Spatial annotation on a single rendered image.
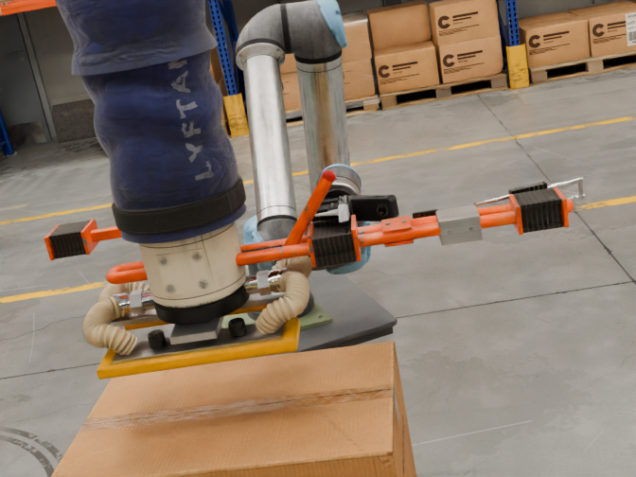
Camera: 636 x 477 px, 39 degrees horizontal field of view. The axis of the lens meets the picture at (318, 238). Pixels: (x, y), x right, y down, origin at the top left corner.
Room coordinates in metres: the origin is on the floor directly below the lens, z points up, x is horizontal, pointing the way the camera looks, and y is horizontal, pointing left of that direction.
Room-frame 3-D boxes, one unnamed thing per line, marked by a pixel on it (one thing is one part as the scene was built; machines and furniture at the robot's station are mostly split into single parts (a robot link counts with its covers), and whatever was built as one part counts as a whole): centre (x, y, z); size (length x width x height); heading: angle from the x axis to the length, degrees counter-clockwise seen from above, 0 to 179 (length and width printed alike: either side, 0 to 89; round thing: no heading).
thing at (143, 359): (1.40, 0.23, 1.13); 0.34 x 0.10 x 0.05; 85
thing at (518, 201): (1.43, -0.37, 1.24); 0.08 x 0.07 x 0.05; 85
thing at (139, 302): (1.50, 0.22, 1.17); 0.34 x 0.25 x 0.06; 85
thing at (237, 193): (1.50, 0.22, 1.35); 0.23 x 0.23 x 0.04
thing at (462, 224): (1.45, -0.24, 1.23); 0.07 x 0.07 x 0.04; 85
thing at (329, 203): (1.61, -0.04, 1.24); 0.12 x 0.09 x 0.08; 175
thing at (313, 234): (1.47, -0.03, 1.24); 0.10 x 0.08 x 0.06; 175
